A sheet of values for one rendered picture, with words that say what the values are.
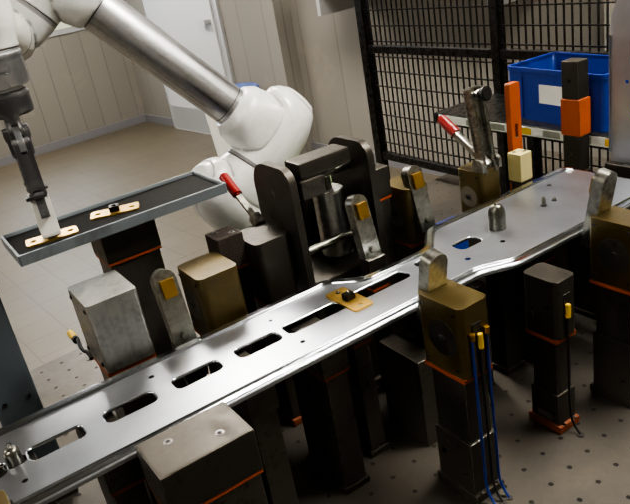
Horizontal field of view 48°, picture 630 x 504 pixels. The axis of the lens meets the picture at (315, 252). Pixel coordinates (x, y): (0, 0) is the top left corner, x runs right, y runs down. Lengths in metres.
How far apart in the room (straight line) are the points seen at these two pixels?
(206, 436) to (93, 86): 7.22
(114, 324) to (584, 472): 0.76
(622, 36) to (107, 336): 1.11
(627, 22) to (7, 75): 1.11
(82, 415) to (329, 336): 0.36
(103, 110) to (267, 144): 6.33
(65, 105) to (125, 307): 6.83
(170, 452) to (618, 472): 0.71
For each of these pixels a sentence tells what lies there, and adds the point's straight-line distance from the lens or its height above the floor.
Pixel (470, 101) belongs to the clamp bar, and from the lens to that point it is 1.45.
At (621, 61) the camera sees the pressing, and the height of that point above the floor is 1.21.
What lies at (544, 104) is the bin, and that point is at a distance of 1.83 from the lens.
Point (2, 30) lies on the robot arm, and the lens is 1.15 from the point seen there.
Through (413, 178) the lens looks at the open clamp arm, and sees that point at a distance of 1.37.
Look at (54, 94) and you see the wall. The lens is 7.84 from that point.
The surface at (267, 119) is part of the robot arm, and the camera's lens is 1.75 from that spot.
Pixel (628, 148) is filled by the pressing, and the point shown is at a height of 1.03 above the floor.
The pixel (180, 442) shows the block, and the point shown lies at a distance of 0.87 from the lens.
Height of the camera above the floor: 1.53
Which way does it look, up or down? 24 degrees down
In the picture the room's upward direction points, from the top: 11 degrees counter-clockwise
